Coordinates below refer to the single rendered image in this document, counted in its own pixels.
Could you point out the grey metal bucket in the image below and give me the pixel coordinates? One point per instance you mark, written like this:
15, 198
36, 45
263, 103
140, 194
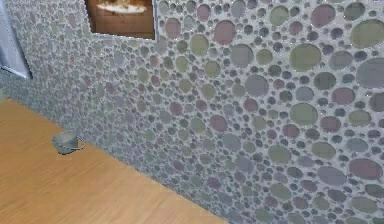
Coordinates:
65, 141

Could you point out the grey framed window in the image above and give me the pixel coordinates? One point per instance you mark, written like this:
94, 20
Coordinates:
10, 46

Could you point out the brown framed wall picture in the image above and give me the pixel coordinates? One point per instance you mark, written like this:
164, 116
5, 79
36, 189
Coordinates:
121, 20

